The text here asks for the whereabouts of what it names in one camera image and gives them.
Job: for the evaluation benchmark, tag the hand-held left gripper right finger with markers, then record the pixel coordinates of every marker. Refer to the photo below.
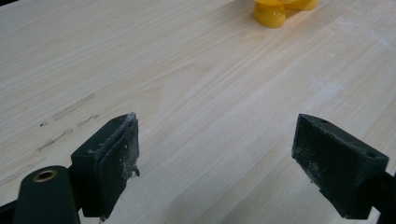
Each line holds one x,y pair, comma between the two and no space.
339,168

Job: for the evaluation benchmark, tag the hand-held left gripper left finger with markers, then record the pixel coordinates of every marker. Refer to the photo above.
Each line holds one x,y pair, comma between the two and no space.
107,168

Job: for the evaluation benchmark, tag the yellow plastic toy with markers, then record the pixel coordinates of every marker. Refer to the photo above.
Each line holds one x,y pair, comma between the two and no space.
270,14

